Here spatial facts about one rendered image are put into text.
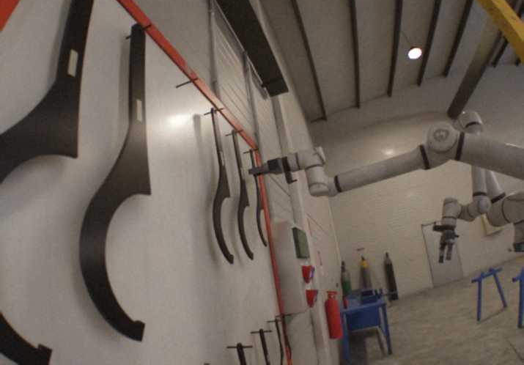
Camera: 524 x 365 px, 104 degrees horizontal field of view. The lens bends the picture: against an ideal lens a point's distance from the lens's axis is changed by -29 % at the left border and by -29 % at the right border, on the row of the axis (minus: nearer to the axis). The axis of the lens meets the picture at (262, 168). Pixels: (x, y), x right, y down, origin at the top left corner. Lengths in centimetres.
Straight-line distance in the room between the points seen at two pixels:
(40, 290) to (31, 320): 5
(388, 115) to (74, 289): 1108
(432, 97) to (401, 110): 149
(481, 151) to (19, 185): 126
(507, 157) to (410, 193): 920
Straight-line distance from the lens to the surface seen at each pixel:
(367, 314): 600
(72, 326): 49
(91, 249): 46
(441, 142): 114
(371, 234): 991
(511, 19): 289
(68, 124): 48
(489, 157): 116
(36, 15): 60
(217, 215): 86
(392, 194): 1017
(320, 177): 126
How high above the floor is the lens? 166
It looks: 21 degrees up
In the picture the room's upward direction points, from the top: 9 degrees counter-clockwise
